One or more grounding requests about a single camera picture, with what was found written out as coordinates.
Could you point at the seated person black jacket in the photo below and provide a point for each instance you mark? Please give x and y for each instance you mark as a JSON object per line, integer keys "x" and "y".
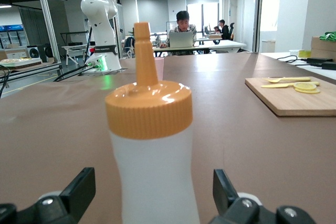
{"x": 225, "y": 31}

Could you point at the green cloth item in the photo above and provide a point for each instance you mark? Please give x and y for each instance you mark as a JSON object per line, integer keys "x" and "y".
{"x": 329, "y": 36}

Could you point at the white office desk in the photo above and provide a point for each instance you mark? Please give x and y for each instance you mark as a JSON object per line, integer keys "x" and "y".
{"x": 223, "y": 45}

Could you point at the aluminium frame post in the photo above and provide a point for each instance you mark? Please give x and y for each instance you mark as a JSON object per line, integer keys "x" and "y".
{"x": 47, "y": 16}

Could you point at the yellow plastic knife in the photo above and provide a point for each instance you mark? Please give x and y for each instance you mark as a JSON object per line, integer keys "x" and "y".
{"x": 275, "y": 85}

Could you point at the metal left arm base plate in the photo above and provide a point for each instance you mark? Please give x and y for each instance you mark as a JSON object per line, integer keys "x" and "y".
{"x": 115, "y": 71}

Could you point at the silver laptop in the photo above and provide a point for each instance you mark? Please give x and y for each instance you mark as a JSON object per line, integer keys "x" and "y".
{"x": 181, "y": 40}

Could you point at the blue display screen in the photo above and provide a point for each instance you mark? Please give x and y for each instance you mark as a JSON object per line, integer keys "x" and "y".
{"x": 11, "y": 28}

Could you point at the black office chair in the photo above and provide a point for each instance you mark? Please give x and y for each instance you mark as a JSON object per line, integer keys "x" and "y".
{"x": 231, "y": 31}

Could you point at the translucent sauce bottle orange cap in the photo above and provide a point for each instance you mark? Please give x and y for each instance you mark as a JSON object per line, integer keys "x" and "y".
{"x": 152, "y": 169}

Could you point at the wooden cutting board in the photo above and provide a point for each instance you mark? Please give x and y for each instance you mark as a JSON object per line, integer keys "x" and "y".
{"x": 288, "y": 103}

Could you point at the black power adapter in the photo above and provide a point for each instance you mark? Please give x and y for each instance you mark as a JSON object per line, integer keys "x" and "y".
{"x": 323, "y": 62}

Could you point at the lemon slice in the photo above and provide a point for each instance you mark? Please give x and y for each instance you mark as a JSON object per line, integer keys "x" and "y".
{"x": 308, "y": 91}
{"x": 304, "y": 85}

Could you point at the seated man plaid shirt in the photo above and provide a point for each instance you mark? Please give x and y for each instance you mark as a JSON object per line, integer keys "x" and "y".
{"x": 183, "y": 22}

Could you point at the yellow tape roll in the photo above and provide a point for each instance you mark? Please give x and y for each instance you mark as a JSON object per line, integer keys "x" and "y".
{"x": 304, "y": 54}

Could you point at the pink plastic cup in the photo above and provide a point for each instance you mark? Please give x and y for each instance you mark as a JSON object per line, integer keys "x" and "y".
{"x": 160, "y": 68}

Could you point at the yellow plastic fork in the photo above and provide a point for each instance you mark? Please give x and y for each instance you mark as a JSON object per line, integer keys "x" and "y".
{"x": 294, "y": 79}

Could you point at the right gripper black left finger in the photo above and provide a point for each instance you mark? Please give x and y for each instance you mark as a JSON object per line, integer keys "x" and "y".
{"x": 78, "y": 195}

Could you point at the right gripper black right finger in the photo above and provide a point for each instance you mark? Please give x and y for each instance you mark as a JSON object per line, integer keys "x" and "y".
{"x": 225, "y": 197}

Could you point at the cardboard box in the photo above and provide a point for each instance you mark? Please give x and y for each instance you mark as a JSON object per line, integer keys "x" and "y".
{"x": 323, "y": 48}

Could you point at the white side table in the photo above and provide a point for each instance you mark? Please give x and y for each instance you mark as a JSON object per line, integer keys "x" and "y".
{"x": 267, "y": 56}

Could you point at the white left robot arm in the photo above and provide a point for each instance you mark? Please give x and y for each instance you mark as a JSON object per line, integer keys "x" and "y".
{"x": 101, "y": 32}

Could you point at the brown table cover sheet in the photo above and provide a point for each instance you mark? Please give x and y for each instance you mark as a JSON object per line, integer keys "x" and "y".
{"x": 65, "y": 129}

